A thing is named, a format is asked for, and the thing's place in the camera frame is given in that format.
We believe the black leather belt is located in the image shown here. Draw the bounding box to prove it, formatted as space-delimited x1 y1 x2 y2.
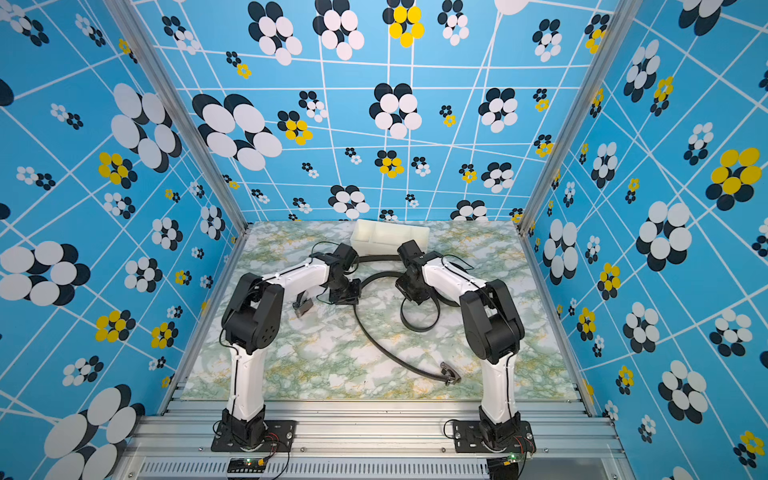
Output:
292 251 463 386

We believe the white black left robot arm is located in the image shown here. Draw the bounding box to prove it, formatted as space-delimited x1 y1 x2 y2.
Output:
211 244 359 452

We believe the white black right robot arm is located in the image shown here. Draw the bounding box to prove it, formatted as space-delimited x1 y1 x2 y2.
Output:
396 240 525 451

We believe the white plastic storage tray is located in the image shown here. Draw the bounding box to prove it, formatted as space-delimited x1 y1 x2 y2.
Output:
350 220 430 256

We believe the left green circuit board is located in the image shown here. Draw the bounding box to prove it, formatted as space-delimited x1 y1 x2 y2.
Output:
226 458 268 475

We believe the green circuit board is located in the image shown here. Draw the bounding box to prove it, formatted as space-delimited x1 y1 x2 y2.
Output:
487 456 526 480
226 458 268 475

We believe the right green circuit board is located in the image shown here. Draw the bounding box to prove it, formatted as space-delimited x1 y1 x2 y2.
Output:
487 456 526 480

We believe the aluminium front frame rail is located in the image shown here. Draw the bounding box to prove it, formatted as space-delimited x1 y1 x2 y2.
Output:
114 399 635 479

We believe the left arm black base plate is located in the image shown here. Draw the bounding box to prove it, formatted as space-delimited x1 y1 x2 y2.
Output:
210 420 297 453

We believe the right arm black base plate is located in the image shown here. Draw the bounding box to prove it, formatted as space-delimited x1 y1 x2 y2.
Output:
452 421 537 456

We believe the right aluminium corner post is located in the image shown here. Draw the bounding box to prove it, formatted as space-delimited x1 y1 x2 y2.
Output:
518 0 644 236

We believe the aluminium corner post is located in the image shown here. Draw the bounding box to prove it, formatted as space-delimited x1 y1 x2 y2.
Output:
104 0 250 235
518 0 644 236

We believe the left aluminium corner post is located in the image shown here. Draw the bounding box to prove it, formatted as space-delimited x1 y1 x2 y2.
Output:
104 0 250 235

